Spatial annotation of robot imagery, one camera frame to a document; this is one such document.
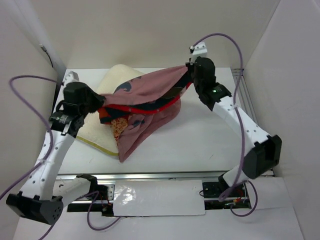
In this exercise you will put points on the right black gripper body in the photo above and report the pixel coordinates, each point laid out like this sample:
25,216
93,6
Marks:
191,73

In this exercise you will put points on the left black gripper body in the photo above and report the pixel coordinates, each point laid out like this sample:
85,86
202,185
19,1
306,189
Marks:
93,103

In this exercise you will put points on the cream yellow pillow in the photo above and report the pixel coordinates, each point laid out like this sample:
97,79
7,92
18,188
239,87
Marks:
94,133

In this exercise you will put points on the red printed pillowcase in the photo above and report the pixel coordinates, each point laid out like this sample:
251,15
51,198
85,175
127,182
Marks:
140,106

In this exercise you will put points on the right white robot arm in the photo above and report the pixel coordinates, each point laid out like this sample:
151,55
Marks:
220,101

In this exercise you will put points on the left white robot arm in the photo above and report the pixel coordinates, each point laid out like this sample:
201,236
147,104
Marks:
37,199

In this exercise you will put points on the white cover plate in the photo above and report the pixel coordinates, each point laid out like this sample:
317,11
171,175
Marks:
158,198

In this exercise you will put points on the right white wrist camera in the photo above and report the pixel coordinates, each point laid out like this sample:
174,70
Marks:
199,50

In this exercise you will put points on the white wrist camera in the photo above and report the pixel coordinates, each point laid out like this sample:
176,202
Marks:
199,50
70,78

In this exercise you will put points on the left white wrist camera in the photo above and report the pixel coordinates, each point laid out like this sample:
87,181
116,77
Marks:
70,78

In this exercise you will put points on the aluminium side frame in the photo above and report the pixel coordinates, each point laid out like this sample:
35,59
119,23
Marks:
245,95

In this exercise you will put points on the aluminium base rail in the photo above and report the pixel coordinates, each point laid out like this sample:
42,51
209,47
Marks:
211,190

